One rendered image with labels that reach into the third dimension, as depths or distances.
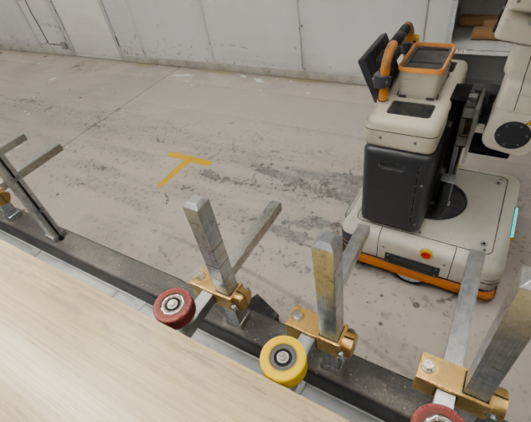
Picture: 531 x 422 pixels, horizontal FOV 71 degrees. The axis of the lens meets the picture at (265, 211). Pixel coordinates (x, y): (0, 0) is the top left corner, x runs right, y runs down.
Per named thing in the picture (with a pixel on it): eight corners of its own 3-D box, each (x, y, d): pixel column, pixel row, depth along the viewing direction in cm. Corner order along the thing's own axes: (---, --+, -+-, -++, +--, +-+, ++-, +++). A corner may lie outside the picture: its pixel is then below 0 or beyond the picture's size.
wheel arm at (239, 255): (272, 209, 107) (270, 198, 105) (283, 212, 106) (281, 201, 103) (177, 337, 82) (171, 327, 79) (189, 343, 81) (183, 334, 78)
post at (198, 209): (242, 326, 100) (192, 191, 68) (253, 331, 99) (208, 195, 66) (235, 337, 98) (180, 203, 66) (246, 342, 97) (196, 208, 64)
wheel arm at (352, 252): (357, 233, 96) (358, 221, 93) (370, 236, 95) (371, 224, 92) (276, 390, 71) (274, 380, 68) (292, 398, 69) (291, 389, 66)
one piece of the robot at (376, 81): (374, 122, 141) (351, 66, 132) (402, 80, 162) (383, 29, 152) (404, 115, 134) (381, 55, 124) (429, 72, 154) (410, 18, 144)
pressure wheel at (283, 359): (296, 414, 67) (290, 389, 59) (260, 390, 71) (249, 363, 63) (318, 376, 71) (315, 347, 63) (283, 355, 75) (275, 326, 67)
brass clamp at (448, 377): (420, 360, 70) (423, 347, 66) (502, 394, 64) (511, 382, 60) (410, 391, 66) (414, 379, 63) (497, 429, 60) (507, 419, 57)
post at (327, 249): (330, 366, 89) (320, 226, 56) (344, 373, 87) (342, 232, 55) (324, 379, 87) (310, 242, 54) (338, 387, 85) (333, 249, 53)
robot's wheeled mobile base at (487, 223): (337, 258, 186) (337, 223, 169) (379, 181, 222) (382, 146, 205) (490, 310, 155) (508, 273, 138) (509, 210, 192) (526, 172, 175)
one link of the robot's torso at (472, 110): (447, 160, 147) (461, 103, 130) (462, 123, 163) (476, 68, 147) (527, 175, 135) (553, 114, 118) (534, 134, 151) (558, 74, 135)
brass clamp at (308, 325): (299, 314, 82) (296, 301, 78) (359, 339, 76) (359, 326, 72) (286, 338, 78) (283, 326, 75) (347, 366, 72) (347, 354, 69)
